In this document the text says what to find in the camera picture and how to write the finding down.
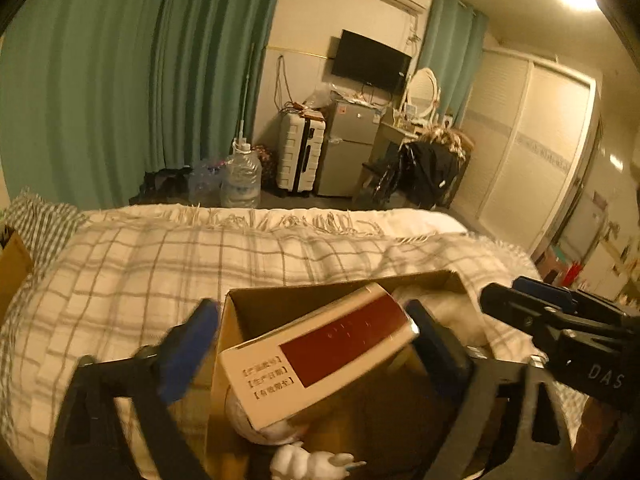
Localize white sliding wardrobe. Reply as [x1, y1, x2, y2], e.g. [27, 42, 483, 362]
[450, 47, 601, 256]

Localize silver mini fridge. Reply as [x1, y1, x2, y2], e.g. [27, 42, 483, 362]
[316, 100, 381, 198]

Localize white figurine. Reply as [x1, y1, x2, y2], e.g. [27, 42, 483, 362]
[269, 441, 367, 480]

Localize clear plastic bottle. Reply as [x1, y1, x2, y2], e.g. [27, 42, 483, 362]
[189, 159, 223, 206]

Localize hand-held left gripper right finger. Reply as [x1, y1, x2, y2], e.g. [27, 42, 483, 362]
[403, 299, 577, 480]

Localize dark bag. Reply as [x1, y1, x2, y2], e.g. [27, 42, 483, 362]
[130, 167, 193, 205]

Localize black chair with clothes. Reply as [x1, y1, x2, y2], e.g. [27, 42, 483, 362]
[361, 137, 463, 210]

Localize brown cardboard box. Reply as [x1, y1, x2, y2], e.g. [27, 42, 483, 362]
[0, 230, 35, 316]

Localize green curtain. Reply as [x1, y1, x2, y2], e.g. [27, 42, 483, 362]
[417, 0, 490, 131]
[0, 0, 290, 203]

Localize large water jug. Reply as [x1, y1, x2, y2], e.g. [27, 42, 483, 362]
[220, 137, 263, 208]

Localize cream and maroon box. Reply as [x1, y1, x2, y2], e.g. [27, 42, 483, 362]
[218, 282, 420, 433]

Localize black wall television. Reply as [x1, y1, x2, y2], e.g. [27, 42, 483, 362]
[332, 29, 414, 95]

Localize round white container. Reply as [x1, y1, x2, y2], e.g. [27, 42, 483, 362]
[223, 391, 307, 445]

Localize white plaid blanket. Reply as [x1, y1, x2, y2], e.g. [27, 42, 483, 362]
[0, 203, 591, 480]

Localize white cloth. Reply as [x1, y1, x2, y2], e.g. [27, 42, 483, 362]
[390, 284, 488, 348]

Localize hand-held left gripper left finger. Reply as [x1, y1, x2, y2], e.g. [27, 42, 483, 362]
[51, 298, 221, 480]

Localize green checked pillow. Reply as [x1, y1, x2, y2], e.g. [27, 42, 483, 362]
[4, 193, 88, 251]

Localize white suitcase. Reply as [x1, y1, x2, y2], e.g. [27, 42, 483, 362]
[276, 111, 327, 196]

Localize dressing table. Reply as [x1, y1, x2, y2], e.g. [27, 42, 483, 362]
[377, 119, 423, 161]

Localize oval vanity mirror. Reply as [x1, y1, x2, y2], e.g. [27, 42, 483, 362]
[406, 67, 440, 120]

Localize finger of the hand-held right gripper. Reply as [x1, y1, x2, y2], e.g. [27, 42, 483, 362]
[478, 283, 576, 341]
[512, 275, 576, 311]

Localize white pole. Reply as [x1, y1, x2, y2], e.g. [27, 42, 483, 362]
[237, 44, 256, 142]

